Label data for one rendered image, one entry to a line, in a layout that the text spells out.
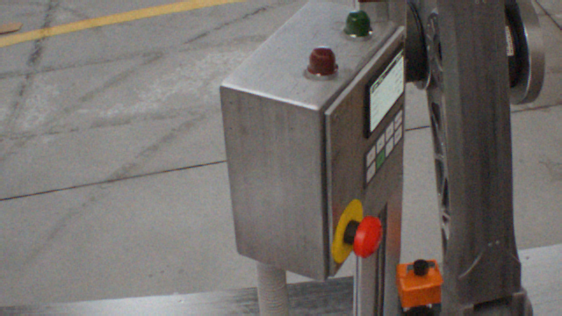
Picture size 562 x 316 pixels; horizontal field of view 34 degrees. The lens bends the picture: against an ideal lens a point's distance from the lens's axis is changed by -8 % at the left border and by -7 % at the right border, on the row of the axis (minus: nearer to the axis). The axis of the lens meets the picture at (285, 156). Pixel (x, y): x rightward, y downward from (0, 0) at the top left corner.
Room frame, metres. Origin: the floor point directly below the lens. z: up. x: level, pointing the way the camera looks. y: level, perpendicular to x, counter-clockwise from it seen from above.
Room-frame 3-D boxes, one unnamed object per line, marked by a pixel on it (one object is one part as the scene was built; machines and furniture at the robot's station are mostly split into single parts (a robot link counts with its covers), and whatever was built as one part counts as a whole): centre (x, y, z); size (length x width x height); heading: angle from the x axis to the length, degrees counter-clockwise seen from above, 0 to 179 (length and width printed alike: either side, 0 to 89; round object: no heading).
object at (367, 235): (0.65, -0.06, 1.32); 0.04 x 0.03 x 0.04; 149
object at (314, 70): (0.68, -0.04, 1.49); 0.03 x 0.03 x 0.02
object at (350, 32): (0.74, -0.07, 1.49); 0.03 x 0.03 x 0.02
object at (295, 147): (0.72, -0.03, 1.38); 0.17 x 0.10 x 0.19; 149
